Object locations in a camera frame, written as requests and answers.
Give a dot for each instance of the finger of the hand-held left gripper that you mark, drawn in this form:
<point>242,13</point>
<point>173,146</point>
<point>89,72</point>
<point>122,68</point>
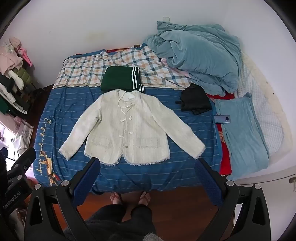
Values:
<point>24,157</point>

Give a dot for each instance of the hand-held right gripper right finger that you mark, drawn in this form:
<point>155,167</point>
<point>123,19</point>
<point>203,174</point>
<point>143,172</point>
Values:
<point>209,183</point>

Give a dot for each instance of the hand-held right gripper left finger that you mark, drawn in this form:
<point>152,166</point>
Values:
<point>86,183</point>

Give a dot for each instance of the white tweed jacket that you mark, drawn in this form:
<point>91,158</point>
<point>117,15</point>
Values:
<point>129,125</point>

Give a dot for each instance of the pile of clothes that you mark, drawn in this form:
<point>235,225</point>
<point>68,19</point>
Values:
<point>12,74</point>

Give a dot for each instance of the white tote bag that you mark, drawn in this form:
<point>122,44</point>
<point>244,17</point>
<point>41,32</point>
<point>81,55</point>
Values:
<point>24,136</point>

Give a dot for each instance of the person's left foot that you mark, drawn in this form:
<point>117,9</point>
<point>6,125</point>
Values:
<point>115,198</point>

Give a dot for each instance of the person's foot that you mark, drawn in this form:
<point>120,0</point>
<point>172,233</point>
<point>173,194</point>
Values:
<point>144,198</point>
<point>115,198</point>

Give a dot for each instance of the person's legs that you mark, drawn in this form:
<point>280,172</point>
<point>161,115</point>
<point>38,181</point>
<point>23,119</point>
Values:
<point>120,222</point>

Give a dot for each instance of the light blue pillow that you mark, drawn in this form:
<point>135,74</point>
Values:
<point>242,139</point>

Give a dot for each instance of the person's right foot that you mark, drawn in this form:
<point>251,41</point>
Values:
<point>144,198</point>

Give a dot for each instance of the blue striped bed sheet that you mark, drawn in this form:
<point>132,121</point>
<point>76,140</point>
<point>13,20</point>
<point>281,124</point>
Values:
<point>175,129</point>

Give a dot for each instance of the blue smartphone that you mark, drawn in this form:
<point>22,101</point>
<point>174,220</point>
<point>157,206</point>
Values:
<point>222,118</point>

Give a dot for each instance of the grey fuzzy cloth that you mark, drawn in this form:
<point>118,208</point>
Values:
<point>149,237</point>

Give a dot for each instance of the black cloth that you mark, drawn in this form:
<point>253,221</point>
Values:
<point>194,99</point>

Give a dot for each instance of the white quilted mattress pad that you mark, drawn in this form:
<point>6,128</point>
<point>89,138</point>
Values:
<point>263,111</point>

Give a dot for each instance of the green sweater with striped trim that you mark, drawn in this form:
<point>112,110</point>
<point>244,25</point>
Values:
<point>118,77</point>

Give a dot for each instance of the pink cloth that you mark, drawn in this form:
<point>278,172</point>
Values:
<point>185,74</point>

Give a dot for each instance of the light blue blanket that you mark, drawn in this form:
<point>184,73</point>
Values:
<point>201,53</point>

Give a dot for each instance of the white wall plate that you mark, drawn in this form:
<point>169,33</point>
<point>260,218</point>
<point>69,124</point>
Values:
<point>165,19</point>

